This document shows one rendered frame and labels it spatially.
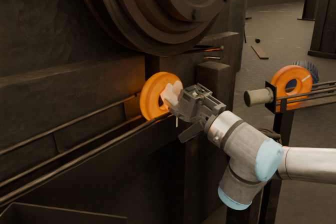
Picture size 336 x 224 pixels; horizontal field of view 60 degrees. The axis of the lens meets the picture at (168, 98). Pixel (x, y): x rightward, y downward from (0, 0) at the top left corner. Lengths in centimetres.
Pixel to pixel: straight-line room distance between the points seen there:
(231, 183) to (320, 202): 108
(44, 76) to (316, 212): 143
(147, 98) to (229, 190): 32
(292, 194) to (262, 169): 111
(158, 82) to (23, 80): 34
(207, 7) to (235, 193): 46
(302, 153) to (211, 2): 44
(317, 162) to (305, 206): 95
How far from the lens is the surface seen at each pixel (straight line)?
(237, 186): 74
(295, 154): 82
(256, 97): 109
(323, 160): 78
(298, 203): 173
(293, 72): 114
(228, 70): 101
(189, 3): 69
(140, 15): 68
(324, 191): 188
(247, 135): 69
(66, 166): 69
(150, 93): 80
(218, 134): 71
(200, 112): 76
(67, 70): 73
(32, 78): 70
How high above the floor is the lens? 107
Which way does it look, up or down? 22 degrees down
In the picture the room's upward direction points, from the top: straight up
